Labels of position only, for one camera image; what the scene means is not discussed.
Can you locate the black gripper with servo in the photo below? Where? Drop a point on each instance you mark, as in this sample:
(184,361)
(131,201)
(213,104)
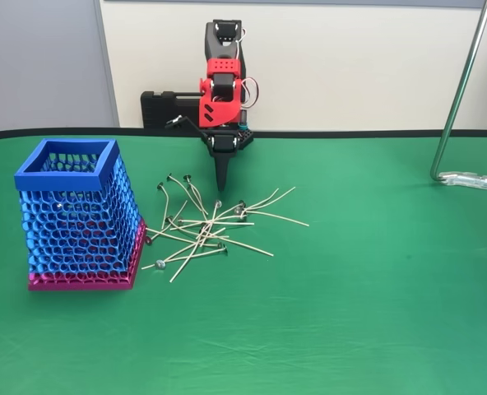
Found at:
(225,145)

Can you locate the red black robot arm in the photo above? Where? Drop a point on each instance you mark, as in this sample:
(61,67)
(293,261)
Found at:
(219,109)

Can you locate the blue pink lattice basket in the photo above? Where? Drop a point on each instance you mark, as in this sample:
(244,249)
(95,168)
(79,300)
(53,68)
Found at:
(62,181)

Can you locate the black plastic tool case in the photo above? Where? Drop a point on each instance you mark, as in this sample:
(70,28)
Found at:
(161,111)

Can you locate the green cloth with black edge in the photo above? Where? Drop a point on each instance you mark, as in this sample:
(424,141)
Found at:
(350,308)

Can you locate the grey office partition panel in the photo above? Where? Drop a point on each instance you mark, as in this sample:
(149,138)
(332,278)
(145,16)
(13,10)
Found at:
(38,61)

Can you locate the silver metal stand pole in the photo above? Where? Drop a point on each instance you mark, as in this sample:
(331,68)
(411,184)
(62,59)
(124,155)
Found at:
(457,98)

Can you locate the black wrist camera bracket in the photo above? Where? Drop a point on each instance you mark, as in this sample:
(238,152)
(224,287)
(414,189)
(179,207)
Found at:
(175,120)

